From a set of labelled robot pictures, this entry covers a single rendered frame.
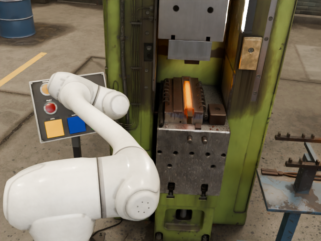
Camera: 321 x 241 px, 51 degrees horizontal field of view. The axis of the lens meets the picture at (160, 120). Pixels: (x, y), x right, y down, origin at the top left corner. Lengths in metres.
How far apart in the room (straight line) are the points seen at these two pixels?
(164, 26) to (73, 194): 1.04
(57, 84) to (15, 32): 4.94
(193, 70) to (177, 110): 0.49
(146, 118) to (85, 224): 1.28
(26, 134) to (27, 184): 2.76
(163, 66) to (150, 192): 1.54
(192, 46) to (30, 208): 1.12
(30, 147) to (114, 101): 2.17
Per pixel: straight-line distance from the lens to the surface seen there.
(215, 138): 1.78
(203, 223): 2.21
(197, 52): 1.62
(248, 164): 2.19
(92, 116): 1.02
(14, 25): 6.09
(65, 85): 1.18
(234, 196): 2.34
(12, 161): 3.16
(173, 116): 1.76
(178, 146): 1.80
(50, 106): 1.60
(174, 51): 1.61
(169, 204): 2.08
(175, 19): 1.56
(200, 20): 1.57
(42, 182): 0.71
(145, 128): 1.98
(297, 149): 3.45
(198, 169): 1.90
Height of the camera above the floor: 1.86
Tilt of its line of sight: 32 degrees down
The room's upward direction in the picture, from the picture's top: 3 degrees clockwise
